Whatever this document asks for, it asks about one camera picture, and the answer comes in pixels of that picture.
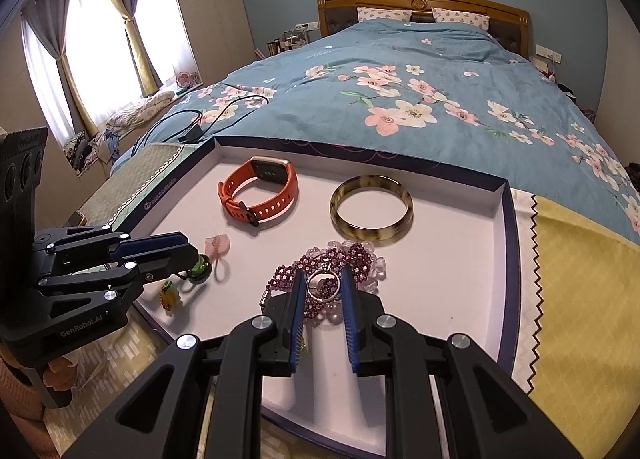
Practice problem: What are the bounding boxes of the blue floral duvet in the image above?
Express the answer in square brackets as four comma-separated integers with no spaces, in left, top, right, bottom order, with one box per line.
[140,19,639,240]

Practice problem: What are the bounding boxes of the wall socket panel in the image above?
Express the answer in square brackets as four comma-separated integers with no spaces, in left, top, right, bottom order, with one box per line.
[535,44,562,64]

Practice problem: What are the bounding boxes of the yellow small charm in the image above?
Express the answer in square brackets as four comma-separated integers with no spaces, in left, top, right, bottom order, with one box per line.
[158,280,182,316]

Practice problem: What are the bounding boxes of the right polka dot pillow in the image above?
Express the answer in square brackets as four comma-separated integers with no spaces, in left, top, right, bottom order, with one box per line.
[432,8,490,31]

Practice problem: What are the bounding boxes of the purple bead bracelet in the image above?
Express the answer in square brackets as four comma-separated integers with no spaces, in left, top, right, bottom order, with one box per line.
[258,242,374,327]

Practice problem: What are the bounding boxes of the wooden headboard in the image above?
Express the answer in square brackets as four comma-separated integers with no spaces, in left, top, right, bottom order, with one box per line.
[317,0,530,58]

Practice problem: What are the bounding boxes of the black charging cable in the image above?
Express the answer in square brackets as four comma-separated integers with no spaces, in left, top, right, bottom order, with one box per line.
[130,93,271,156]

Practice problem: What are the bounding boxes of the green lattice bedsheet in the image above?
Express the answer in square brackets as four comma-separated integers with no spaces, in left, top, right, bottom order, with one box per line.
[80,143,198,228]

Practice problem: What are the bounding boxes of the silver gem ring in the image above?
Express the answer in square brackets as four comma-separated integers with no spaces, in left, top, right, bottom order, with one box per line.
[305,268,343,302]

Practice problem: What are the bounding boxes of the window curtains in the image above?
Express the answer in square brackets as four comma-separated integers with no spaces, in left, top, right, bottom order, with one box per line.
[21,0,163,146]

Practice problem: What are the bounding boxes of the left hand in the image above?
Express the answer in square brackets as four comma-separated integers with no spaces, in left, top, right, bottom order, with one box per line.
[0,340,82,392]

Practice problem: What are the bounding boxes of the tortoiseshell bangle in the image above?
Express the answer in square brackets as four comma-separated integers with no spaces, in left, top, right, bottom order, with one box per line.
[329,174,414,245]

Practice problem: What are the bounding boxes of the left polka dot pillow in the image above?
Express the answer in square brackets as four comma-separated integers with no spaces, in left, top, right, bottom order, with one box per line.
[357,8,412,23]

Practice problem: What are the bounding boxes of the orange smart watch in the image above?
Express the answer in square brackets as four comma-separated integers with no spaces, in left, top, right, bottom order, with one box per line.
[217,156,298,227]

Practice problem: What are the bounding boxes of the pink sleeve forearm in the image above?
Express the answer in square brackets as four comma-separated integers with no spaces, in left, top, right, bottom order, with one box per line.
[1,346,60,458]

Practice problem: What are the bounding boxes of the navy box lid tray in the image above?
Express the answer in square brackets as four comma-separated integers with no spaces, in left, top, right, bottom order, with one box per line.
[112,134,522,459]

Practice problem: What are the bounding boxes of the green jade pendant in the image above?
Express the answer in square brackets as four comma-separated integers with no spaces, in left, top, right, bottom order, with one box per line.
[176,254,213,285]

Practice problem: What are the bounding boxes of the nightstand clutter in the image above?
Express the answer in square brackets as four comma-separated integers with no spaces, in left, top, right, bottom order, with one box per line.
[254,22,319,60]

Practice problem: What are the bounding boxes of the polka dot pillow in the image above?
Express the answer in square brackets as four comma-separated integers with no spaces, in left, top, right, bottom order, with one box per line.
[432,8,490,31]
[357,8,412,23]

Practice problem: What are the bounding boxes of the yellow green blanket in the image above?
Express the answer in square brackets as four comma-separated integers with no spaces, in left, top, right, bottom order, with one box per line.
[530,197,639,458]

